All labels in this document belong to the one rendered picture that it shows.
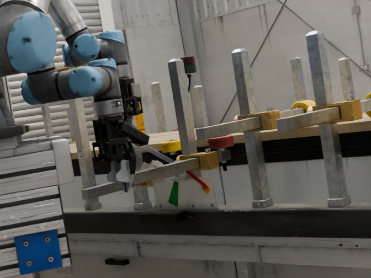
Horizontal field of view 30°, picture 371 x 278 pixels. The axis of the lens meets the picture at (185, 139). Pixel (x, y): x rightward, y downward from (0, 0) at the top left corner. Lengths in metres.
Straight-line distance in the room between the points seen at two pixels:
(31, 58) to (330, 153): 0.83
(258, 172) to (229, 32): 10.06
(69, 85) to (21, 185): 0.39
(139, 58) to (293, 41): 2.66
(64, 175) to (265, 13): 10.09
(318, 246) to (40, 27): 0.97
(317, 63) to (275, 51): 9.50
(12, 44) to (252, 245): 1.01
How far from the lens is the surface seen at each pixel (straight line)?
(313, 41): 1.83
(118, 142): 1.85
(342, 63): 3.04
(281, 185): 2.21
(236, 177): 2.31
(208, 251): 2.20
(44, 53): 1.44
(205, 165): 2.09
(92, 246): 2.61
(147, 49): 12.05
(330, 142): 1.84
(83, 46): 2.00
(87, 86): 1.74
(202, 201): 2.12
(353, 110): 1.79
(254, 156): 1.98
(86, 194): 2.13
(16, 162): 1.46
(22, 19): 1.42
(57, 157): 1.46
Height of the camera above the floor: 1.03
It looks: 3 degrees down
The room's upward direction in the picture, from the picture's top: 9 degrees counter-clockwise
